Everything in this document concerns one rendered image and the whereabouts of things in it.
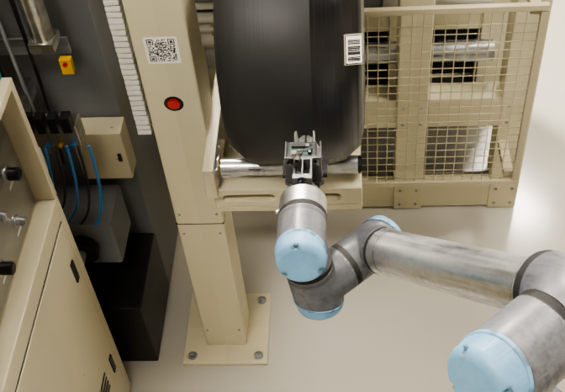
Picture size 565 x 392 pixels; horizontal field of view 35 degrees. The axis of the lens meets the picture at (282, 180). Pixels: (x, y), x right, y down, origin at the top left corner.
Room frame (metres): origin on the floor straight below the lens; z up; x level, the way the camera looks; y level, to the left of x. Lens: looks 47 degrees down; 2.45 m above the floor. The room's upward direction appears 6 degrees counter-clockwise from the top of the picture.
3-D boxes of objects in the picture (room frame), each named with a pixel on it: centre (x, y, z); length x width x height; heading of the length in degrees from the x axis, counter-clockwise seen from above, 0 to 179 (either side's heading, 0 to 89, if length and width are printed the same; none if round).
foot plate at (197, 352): (1.61, 0.23, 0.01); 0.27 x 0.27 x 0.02; 83
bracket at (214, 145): (1.62, 0.15, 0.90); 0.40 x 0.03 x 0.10; 173
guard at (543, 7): (1.90, -0.30, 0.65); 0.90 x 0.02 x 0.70; 83
